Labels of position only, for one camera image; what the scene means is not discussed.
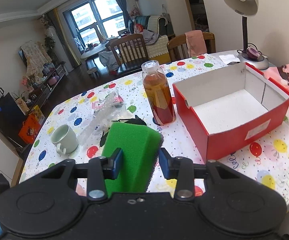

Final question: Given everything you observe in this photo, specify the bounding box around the green sponge block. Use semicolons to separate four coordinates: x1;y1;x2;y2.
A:
102;122;163;196

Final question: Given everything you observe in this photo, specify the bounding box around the clear bubble wrap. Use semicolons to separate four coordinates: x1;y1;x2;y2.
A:
78;90;126;146

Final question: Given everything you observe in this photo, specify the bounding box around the panda wet wipes pack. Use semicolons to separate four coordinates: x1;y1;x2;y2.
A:
92;93;124;112

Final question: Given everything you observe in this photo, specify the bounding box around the pale green mug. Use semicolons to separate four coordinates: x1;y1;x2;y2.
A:
51;125;79;155

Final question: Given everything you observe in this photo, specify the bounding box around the balloon pattern tablecloth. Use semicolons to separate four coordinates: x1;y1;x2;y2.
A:
21;73;289;208

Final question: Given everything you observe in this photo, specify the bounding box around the red cardboard box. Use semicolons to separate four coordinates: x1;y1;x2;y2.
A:
173;63;289;161

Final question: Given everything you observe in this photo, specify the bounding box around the amber tea drink bottle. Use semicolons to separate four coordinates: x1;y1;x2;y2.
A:
141;60;176;125

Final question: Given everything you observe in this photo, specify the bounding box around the dark tv cabinet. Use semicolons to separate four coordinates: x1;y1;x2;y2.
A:
27;64;66;114

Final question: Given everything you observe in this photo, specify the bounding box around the small wooden stool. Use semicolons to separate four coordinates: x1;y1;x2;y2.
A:
87;67;100;79

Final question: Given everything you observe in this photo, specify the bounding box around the grey bag on floor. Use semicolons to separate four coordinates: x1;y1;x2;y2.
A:
98;51;119;71

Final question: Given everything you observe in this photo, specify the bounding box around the low round coffee table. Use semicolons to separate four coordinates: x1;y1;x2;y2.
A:
80;40;112;62

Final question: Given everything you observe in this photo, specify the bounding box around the sofa with cream cover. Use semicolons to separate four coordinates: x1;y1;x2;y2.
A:
128;16;175;64

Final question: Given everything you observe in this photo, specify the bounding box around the white paper tissue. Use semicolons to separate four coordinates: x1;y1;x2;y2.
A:
219;54;241;65

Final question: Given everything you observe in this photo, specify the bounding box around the wooden chair by table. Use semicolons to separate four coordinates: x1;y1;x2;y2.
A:
167;31;216;61

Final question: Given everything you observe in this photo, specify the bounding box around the dark wooden dining chair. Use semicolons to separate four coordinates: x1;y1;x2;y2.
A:
110;34;149;75

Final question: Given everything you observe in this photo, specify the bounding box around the pink towel on chair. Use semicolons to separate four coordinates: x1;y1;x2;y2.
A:
185;30;207;57

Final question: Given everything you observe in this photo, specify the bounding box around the silver desk lamp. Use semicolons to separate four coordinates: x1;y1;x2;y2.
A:
224;0;269;70

